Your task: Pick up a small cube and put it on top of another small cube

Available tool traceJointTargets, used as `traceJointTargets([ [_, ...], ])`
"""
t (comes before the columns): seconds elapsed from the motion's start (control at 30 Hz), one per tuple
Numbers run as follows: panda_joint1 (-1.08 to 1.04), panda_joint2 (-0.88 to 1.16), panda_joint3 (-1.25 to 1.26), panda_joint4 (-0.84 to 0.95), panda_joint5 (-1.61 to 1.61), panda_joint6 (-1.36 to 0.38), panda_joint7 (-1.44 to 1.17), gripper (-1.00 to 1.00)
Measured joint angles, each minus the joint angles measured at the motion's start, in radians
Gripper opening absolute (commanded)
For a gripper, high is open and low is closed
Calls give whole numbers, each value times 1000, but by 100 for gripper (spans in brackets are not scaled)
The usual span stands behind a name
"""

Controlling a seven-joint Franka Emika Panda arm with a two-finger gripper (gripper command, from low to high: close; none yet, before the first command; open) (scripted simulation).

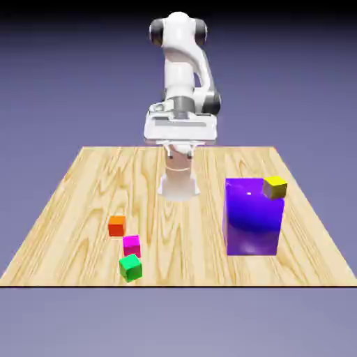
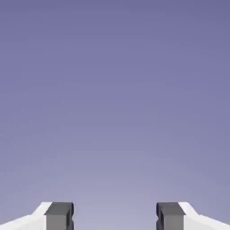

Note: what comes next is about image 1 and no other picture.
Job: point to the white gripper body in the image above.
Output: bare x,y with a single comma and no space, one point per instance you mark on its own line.
180,133

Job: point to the small magenta cube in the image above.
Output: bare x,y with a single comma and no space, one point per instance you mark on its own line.
131,246

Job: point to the small yellow cube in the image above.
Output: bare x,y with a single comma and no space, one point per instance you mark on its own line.
276,188

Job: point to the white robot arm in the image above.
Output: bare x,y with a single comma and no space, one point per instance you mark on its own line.
178,55

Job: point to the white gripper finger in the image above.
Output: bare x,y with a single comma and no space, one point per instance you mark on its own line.
168,152
190,152

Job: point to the large purple box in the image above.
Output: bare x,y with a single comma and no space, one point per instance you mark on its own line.
251,223

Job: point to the small green cube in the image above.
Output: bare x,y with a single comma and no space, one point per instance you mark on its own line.
130,268

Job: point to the small orange cube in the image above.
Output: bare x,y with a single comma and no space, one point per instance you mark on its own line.
116,226

